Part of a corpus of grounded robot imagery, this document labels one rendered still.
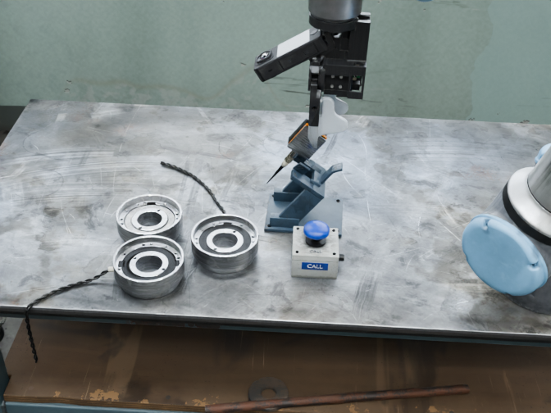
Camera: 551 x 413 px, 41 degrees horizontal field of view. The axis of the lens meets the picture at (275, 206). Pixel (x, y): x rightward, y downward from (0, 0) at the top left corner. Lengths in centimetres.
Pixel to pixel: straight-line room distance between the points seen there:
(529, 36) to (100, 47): 155
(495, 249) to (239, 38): 191
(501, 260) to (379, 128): 62
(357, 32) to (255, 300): 41
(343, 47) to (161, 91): 185
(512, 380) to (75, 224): 80
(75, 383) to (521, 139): 97
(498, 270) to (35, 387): 80
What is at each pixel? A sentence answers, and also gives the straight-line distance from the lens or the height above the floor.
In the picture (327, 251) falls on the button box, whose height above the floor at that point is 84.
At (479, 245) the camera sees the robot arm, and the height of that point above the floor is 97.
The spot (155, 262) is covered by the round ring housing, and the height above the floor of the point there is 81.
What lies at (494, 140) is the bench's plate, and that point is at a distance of 153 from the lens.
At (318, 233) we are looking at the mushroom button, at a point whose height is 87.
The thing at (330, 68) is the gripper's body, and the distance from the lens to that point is 106.
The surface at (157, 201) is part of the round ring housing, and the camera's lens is 124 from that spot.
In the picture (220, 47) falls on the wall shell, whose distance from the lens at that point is 275.
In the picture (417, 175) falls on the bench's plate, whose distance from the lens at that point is 138.
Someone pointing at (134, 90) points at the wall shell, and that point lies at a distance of 289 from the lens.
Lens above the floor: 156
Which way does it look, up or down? 37 degrees down
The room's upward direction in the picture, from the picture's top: 2 degrees clockwise
